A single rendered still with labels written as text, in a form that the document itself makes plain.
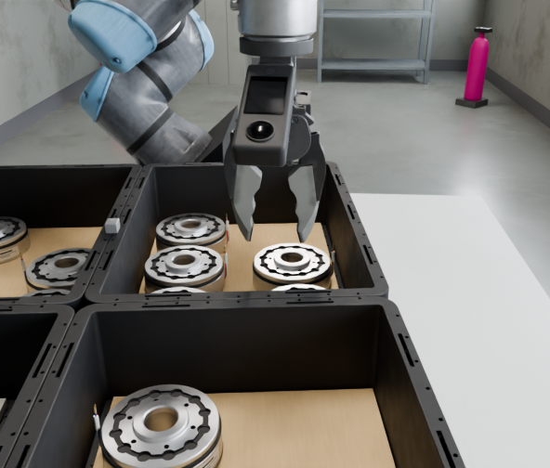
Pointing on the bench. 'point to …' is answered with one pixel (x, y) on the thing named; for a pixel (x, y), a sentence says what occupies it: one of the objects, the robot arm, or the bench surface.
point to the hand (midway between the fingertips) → (275, 233)
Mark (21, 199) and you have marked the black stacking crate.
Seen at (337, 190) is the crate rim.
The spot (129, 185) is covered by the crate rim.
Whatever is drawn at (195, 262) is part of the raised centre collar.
